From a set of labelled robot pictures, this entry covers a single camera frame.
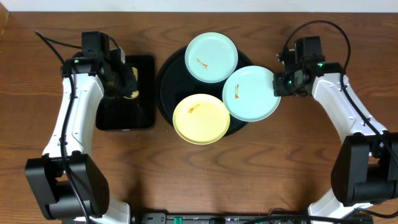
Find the mint plate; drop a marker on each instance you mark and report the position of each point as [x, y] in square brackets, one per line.
[248, 94]
[211, 57]

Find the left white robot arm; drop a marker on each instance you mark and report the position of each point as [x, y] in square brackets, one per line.
[65, 181]

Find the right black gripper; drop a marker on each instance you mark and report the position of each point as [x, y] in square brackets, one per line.
[278, 89]

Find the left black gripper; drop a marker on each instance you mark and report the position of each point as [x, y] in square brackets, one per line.
[125, 83]

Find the yellow plate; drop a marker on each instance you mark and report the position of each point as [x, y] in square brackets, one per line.
[201, 119]

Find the green yellow sponge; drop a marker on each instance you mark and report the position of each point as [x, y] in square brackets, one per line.
[131, 81]

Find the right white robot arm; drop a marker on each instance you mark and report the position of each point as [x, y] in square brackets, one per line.
[365, 171]

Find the black rectangular tray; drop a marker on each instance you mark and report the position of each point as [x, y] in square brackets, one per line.
[120, 114]

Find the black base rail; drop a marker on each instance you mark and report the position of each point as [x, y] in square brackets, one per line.
[163, 218]

